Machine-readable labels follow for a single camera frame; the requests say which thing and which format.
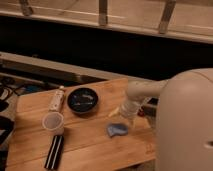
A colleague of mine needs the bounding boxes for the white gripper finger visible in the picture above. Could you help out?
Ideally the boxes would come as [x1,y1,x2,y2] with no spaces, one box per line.
[127,118,134,129]
[108,107,120,117]

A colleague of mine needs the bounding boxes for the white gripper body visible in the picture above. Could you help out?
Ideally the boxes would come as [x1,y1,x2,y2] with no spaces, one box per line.
[119,97,150,119]

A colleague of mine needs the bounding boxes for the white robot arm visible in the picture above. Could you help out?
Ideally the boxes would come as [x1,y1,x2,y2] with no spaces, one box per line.
[111,68,213,171]

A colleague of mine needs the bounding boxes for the black ceramic bowl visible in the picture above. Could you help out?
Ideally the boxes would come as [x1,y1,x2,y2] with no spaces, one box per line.
[67,87,99,115]

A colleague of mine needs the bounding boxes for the wooden board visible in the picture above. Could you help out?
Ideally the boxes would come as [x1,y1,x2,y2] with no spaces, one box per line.
[6,78,155,171]

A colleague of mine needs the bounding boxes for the white bottle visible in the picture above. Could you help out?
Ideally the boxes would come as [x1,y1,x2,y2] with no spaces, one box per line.
[49,86,65,112]

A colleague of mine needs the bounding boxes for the translucent plastic cup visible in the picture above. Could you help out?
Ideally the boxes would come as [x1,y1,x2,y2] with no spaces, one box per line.
[42,112,64,135]

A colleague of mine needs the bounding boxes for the metal rail frame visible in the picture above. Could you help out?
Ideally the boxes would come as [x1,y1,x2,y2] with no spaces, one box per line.
[0,0,213,44]

